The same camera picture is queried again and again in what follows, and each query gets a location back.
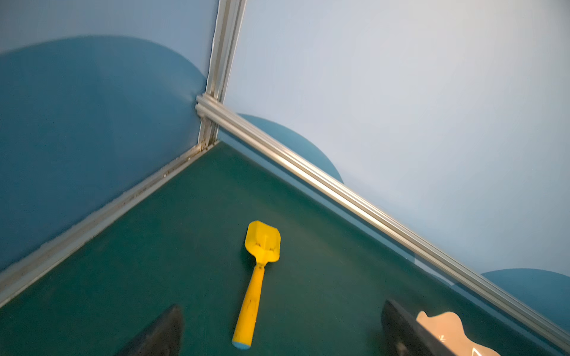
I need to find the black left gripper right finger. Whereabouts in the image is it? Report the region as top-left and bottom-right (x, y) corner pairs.
(381, 299), (454, 356)

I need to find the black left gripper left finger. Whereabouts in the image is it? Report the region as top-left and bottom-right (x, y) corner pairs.
(117, 304), (184, 356)

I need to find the pink scalloped fruit bowl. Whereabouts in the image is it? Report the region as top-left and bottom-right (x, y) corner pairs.
(416, 311), (500, 356)

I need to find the yellow toy shovel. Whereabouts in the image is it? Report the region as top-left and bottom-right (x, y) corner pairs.
(232, 221), (281, 350)

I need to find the aluminium left floor rail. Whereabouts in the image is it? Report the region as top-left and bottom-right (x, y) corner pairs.
(1, 144), (215, 306)

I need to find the aluminium back frame rail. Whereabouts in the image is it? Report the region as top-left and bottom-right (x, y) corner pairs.
(196, 94), (569, 352)

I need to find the aluminium left corner post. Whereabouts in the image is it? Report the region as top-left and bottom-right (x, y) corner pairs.
(196, 0), (247, 151)

